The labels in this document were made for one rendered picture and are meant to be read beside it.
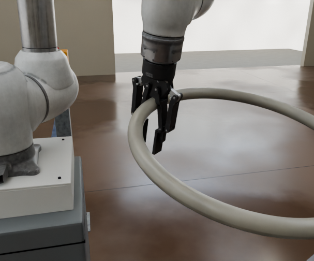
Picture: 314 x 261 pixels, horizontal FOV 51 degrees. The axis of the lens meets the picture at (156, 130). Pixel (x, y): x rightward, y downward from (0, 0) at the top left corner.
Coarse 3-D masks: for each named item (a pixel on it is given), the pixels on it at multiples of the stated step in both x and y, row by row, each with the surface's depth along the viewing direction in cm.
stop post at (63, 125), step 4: (64, 52) 166; (68, 56) 178; (68, 60) 175; (68, 108) 178; (64, 112) 178; (68, 112) 179; (60, 116) 179; (64, 116) 179; (68, 116) 180; (56, 120) 179; (60, 120) 179; (64, 120) 180; (68, 120) 180; (56, 124) 180; (60, 124) 180; (64, 124) 181; (68, 124) 181; (56, 128) 181; (60, 128) 181; (64, 128) 182; (68, 128) 182; (56, 132) 181; (60, 132) 182; (64, 132) 182; (68, 132) 183; (60, 136) 183; (64, 136) 183; (68, 136) 184; (72, 140) 192; (88, 212) 218; (88, 216) 214; (88, 220) 210; (88, 224) 206; (88, 228) 203
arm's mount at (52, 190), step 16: (48, 144) 104; (64, 144) 104; (48, 160) 94; (64, 160) 94; (32, 176) 85; (48, 176) 85; (64, 176) 85; (0, 192) 79; (16, 192) 80; (32, 192) 81; (48, 192) 82; (64, 192) 83; (0, 208) 80; (16, 208) 81; (32, 208) 82; (48, 208) 83; (64, 208) 84
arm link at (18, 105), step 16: (0, 64) 82; (0, 80) 78; (16, 80) 81; (32, 80) 90; (0, 96) 78; (16, 96) 81; (32, 96) 86; (0, 112) 79; (16, 112) 81; (32, 112) 87; (0, 128) 80; (16, 128) 82; (32, 128) 88; (0, 144) 81; (16, 144) 84
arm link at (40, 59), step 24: (24, 0) 89; (48, 0) 91; (24, 24) 91; (48, 24) 93; (24, 48) 94; (48, 48) 95; (24, 72) 93; (48, 72) 94; (72, 72) 107; (48, 96) 93; (72, 96) 104; (48, 120) 100
